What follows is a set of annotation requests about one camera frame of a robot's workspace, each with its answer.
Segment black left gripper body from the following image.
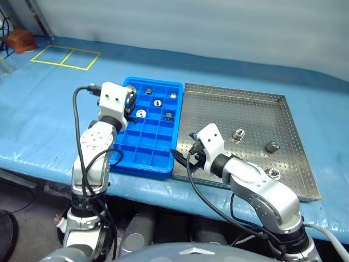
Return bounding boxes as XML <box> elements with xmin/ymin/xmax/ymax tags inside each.
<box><xmin>124</xmin><ymin>98</ymin><xmax>140</xmax><ymax>124</ymax></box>

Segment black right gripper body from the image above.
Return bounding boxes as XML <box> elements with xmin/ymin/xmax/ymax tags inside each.
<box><xmin>189</xmin><ymin>146</ymin><xmax>208</xmax><ymax>173</ymax></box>

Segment blue plastic compartment tray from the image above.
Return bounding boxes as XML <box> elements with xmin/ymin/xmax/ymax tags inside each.
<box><xmin>109</xmin><ymin>76</ymin><xmax>184</xmax><ymax>181</ymax></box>

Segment perforated steel tray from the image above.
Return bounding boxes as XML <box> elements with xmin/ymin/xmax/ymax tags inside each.
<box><xmin>171</xmin><ymin>82</ymin><xmax>322</xmax><ymax>203</ymax></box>

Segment blue plastic table cover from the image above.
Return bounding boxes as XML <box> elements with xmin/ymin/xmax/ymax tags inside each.
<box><xmin>0</xmin><ymin>35</ymin><xmax>349</xmax><ymax>243</ymax></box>

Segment dark grey rounded shape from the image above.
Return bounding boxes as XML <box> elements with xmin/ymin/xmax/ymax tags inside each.
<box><xmin>119</xmin><ymin>212</ymin><xmax>156</xmax><ymax>257</ymax></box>
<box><xmin>195</xmin><ymin>229</ymin><xmax>227</xmax><ymax>246</ymax></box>

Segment grey robot torso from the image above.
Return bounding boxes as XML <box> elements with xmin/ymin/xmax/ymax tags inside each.
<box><xmin>40</xmin><ymin>241</ymin><xmax>287</xmax><ymax>262</ymax></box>

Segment orange brown box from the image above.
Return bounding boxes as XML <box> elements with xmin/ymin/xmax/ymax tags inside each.
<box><xmin>5</xmin><ymin>29</ymin><xmax>38</xmax><ymax>54</ymax></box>

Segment black round base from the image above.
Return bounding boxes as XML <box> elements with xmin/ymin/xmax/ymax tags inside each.
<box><xmin>0</xmin><ymin>210</ymin><xmax>19</xmax><ymax>262</ymax></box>

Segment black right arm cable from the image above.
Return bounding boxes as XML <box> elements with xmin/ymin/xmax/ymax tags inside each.
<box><xmin>186</xmin><ymin>141</ymin><xmax>303</xmax><ymax>262</ymax></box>

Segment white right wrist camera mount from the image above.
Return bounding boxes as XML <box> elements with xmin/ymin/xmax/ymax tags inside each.
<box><xmin>196</xmin><ymin>123</ymin><xmax>226</xmax><ymax>174</ymax></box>

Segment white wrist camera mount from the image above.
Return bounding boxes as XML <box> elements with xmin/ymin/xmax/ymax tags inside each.
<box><xmin>98</xmin><ymin>81</ymin><xmax>134</xmax><ymax>126</ymax></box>
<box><xmin>196</xmin><ymin>123</ymin><xmax>226</xmax><ymax>174</ymax></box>

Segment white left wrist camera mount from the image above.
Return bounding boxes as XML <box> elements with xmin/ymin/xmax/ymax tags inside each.
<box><xmin>98</xmin><ymin>81</ymin><xmax>134</xmax><ymax>126</ymax></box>

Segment grey metal post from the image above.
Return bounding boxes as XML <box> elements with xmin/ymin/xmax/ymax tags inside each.
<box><xmin>26</xmin><ymin>0</ymin><xmax>55</xmax><ymax>40</ymax></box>

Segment black background cable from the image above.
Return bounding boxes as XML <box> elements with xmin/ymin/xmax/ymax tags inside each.
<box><xmin>0</xmin><ymin>8</ymin><xmax>16</xmax><ymax>59</ymax></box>

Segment light grey thick cable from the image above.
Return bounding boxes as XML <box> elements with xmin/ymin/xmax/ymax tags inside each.
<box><xmin>302</xmin><ymin>223</ymin><xmax>349</xmax><ymax>259</ymax></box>

